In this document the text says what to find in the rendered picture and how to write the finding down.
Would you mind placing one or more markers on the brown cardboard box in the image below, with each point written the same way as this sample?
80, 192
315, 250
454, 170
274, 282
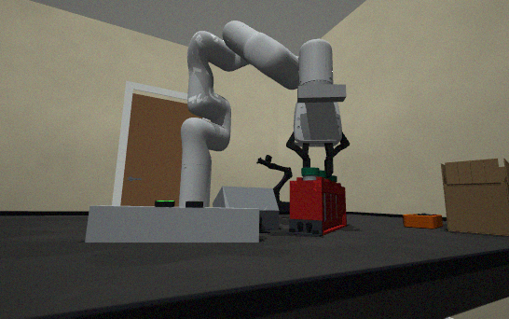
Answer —
472, 204

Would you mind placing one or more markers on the orange rectangular block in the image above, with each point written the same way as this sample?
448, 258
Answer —
423, 221

